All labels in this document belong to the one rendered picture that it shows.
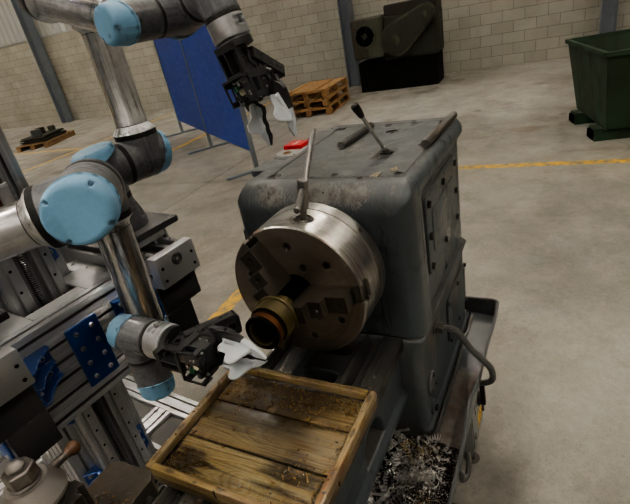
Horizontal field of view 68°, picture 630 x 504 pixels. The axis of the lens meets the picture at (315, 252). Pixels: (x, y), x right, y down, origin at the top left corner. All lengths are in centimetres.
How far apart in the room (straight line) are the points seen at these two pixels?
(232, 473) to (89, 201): 54
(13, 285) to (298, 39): 1086
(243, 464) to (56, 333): 59
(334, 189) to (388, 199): 13
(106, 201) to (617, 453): 190
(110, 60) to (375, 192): 77
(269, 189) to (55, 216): 49
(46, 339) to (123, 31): 72
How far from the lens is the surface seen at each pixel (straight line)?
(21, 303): 139
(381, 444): 116
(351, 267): 91
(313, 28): 1167
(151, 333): 97
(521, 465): 205
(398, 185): 101
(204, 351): 87
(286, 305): 92
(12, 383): 115
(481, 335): 171
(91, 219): 87
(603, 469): 209
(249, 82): 96
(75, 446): 76
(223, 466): 98
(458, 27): 1081
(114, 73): 139
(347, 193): 104
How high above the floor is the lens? 160
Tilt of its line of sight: 26 degrees down
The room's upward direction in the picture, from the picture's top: 12 degrees counter-clockwise
